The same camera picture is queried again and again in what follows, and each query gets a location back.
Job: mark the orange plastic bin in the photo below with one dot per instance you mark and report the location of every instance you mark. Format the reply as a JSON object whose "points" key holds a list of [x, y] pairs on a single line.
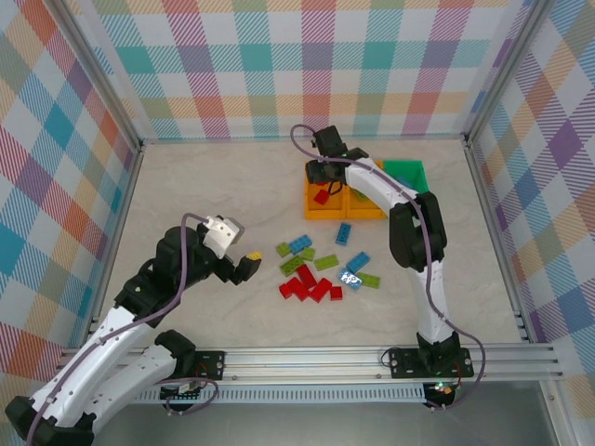
{"points": [[325, 211], [367, 211]]}

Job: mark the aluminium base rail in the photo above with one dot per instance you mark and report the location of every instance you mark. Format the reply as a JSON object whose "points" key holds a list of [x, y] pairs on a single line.
{"points": [[302, 364]]}

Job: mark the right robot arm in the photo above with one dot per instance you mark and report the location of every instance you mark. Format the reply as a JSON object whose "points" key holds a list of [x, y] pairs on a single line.
{"points": [[427, 297]]}

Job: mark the small red lego brick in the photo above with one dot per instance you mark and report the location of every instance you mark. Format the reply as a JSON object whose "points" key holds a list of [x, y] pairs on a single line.
{"points": [[335, 293]]}

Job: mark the light blue printed lego brick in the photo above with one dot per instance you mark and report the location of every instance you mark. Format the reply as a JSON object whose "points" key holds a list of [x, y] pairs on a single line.
{"points": [[350, 279]]}

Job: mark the aluminium frame post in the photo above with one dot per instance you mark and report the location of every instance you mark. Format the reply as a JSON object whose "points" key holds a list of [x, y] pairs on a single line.
{"points": [[504, 74], [108, 74]]}

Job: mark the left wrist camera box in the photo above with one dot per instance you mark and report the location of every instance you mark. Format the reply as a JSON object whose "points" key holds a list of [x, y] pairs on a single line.
{"points": [[223, 234]]}

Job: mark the small lime green lego brick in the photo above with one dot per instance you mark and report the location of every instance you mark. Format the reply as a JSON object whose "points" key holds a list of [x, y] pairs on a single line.
{"points": [[308, 253], [282, 249]]}

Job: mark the aluminium side rail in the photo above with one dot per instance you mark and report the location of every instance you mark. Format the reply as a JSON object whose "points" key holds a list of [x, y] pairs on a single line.
{"points": [[122, 209], [488, 209]]}

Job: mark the small circuit board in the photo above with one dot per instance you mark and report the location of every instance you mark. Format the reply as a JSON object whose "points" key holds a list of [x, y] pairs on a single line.
{"points": [[183, 389], [441, 389]]}

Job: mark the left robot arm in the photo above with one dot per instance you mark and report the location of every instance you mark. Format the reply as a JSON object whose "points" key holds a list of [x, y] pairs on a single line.
{"points": [[107, 344]]}

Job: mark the green plastic bin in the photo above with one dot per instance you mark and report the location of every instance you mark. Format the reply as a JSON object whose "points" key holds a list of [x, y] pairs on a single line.
{"points": [[409, 167]]}

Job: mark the grey metal sheet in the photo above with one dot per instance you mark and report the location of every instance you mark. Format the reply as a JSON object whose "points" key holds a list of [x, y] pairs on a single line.
{"points": [[302, 427]]}

